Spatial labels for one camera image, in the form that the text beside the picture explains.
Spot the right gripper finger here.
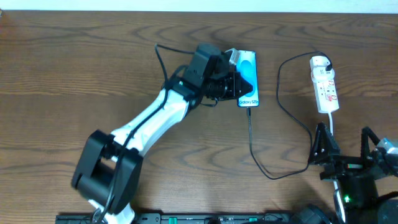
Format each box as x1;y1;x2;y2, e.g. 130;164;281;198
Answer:
361;126;381;162
308;122;341;165

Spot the blue Galaxy smartphone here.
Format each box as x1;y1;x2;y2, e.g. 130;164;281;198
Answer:
236;50;259;107

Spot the black charger cable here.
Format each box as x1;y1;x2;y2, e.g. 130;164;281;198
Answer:
246;51;333;181

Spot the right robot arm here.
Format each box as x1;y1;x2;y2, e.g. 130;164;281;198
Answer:
289;123;397;224

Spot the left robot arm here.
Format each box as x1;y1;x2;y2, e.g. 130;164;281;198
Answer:
72;44;254;223

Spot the white power strip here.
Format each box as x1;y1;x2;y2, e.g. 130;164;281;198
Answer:
310;55;340;114

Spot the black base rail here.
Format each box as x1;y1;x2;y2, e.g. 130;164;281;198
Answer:
55;212;293;224

